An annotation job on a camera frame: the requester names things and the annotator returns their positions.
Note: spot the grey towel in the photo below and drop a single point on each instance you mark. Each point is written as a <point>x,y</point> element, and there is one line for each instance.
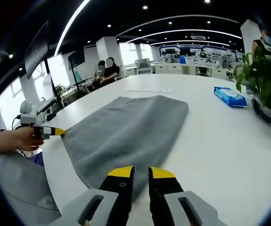
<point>125,131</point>

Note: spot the black and white plant pot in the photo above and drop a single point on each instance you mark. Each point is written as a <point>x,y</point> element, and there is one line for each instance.
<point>266,116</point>

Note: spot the blue wipes packet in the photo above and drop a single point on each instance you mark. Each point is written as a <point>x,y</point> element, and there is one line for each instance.
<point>230,97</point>

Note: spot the row of white cabinets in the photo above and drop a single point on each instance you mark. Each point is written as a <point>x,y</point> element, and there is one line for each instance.
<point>173,68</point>

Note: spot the person's left hand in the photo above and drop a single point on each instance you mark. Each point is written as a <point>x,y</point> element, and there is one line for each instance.
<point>23,139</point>

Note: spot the grey mesh chair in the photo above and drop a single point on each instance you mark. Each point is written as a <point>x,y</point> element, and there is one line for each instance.
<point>24,186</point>

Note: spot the purple patterned fabric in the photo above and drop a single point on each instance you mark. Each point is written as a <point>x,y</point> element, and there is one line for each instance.
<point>36,160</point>

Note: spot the white office chair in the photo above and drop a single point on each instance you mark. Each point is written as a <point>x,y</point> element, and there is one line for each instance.
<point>144,67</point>

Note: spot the green leafy plant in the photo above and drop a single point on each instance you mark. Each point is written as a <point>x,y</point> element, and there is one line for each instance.
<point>265,77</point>

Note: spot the large black screen on stand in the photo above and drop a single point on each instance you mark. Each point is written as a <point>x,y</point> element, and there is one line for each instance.
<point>36,51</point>

